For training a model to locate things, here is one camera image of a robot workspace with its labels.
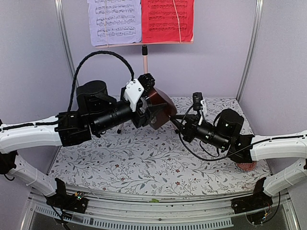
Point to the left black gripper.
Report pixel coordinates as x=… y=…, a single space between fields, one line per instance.
x=144 y=118

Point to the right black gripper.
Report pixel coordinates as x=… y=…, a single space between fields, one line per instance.
x=188 y=131

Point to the brown wooden metronome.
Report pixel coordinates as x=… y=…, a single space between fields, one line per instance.
x=159 y=108

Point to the purple sheet music page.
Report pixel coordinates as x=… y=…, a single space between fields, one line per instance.
x=115 y=22

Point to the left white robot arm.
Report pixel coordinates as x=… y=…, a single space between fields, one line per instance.
x=97 y=112

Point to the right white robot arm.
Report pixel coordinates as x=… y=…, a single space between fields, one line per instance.
x=225 y=135

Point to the floral table mat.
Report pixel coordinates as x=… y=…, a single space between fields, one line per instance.
x=151 y=162

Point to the red patterned egg shaker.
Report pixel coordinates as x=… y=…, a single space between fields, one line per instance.
x=247 y=167

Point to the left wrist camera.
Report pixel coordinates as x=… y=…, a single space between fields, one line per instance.
x=133 y=92

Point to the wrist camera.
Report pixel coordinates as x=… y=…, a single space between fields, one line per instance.
x=133 y=92
x=199 y=105

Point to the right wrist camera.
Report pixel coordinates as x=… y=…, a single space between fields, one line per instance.
x=199 y=105

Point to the aluminium front rail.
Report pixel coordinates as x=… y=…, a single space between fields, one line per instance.
x=120 y=211

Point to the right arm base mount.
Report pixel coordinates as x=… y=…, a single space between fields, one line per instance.
x=251 y=202

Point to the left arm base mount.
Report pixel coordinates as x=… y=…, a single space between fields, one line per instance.
x=75 y=202

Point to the right metal frame post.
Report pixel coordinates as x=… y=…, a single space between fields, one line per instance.
x=251 y=48

